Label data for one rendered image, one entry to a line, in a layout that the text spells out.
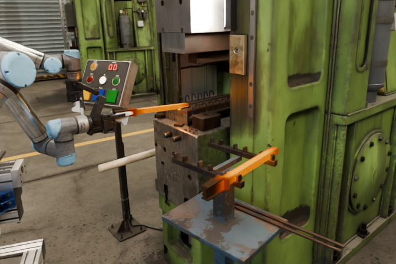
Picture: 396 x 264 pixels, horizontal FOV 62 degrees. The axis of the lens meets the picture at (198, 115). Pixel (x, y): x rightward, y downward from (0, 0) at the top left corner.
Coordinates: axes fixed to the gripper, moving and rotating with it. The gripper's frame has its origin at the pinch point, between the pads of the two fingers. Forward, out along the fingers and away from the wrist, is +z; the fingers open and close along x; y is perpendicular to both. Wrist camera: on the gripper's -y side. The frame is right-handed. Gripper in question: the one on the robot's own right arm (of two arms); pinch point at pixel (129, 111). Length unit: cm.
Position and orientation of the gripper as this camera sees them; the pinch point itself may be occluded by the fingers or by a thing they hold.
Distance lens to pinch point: 153.0
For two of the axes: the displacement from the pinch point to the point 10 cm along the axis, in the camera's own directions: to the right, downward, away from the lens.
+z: 7.8, -1.6, 6.1
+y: 0.0, 9.7, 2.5
